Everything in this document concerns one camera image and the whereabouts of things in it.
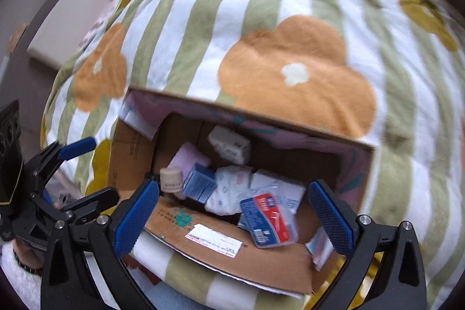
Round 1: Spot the white dotted tissue pack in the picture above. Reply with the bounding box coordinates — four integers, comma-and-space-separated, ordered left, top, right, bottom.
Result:
205, 165, 253, 216

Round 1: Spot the pink tissue pack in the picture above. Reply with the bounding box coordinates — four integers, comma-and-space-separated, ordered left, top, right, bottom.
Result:
167, 141, 211, 180

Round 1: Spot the striped flower blanket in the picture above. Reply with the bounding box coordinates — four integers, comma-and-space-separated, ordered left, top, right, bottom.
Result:
41, 0, 464, 309

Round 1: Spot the white small carton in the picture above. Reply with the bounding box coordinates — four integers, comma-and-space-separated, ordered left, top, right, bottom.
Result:
207, 125, 251, 165

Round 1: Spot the small blue box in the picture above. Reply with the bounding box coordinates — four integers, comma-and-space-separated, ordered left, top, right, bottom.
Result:
183, 164, 217, 204

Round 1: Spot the cream bench cushion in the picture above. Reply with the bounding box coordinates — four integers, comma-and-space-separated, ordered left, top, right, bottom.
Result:
27, 0, 110, 70

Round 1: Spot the cardboard box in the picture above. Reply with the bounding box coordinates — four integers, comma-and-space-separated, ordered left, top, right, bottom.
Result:
108, 90, 373, 294

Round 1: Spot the white blue tissue pack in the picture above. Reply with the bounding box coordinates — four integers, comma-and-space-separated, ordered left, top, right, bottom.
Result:
238, 169, 305, 223

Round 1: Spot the beige small jar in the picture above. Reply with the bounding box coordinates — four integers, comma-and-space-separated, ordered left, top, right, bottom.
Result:
159, 167, 184, 193

